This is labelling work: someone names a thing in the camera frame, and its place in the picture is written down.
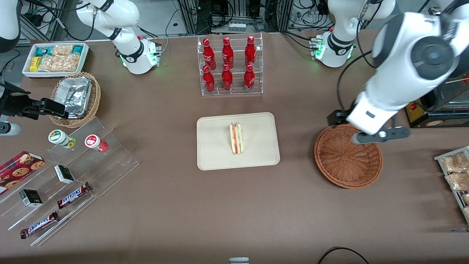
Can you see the light wicker basket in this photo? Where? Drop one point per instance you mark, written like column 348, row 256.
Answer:
column 96, row 95

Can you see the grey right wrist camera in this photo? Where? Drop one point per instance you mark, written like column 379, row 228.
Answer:
column 11, row 129

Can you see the red lid yoghurt cup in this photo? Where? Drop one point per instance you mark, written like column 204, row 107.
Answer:
column 92, row 141

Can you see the teal snack packet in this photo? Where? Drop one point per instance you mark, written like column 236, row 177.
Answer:
column 44, row 51
column 77, row 49

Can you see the clear acrylic stepped shelf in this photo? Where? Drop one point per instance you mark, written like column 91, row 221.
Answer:
column 117, row 165

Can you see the clear bagged snack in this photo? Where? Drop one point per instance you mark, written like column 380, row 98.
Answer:
column 454, row 163
column 466, row 198
column 458, row 181
column 466, row 212

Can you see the green lid yoghurt cup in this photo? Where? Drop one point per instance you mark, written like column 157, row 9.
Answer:
column 58, row 136

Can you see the small grey white device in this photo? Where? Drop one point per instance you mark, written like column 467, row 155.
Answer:
column 239, row 261

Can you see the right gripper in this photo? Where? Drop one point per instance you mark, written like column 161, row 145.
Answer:
column 14, row 103

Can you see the small black carton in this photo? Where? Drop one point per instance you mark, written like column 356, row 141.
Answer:
column 31, row 198
column 64, row 174

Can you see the beige plastic tray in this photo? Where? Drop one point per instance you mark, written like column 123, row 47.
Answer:
column 216, row 146

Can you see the clear nut snack bag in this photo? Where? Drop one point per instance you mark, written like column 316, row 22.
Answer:
column 62, row 50
column 58, row 63

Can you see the yellow snack packet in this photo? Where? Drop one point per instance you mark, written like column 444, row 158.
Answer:
column 35, row 64

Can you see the white power strip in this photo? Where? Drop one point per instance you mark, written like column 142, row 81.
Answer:
column 237, row 26

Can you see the red cookie box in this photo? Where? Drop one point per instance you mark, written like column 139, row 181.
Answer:
column 20, row 168

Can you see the aluminium frame rack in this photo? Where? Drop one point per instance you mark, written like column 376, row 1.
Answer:
column 192, row 18

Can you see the brown wicker basket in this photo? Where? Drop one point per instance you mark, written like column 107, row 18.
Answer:
column 344, row 165

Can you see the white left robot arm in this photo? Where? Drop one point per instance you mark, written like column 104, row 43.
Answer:
column 403, row 73

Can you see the Snickers chocolate bar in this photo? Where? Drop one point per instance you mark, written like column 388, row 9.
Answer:
column 39, row 224
column 74, row 195

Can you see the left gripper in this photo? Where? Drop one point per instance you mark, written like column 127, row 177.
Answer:
column 337, row 117

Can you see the triangular sandwich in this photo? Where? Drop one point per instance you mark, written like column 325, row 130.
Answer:
column 236, row 139

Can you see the black oven machine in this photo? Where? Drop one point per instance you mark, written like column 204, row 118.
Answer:
column 439, row 110

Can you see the red cola bottle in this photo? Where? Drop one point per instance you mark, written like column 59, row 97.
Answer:
column 227, row 79
column 249, row 79
column 227, row 55
column 209, row 80
column 208, row 55
column 250, row 53

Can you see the white plastic bin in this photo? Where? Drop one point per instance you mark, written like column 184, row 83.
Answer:
column 26, row 69

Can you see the clear acrylic bottle rack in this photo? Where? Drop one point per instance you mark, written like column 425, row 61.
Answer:
column 237, row 91

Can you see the aluminium foil tray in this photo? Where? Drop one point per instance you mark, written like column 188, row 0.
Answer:
column 75, row 95

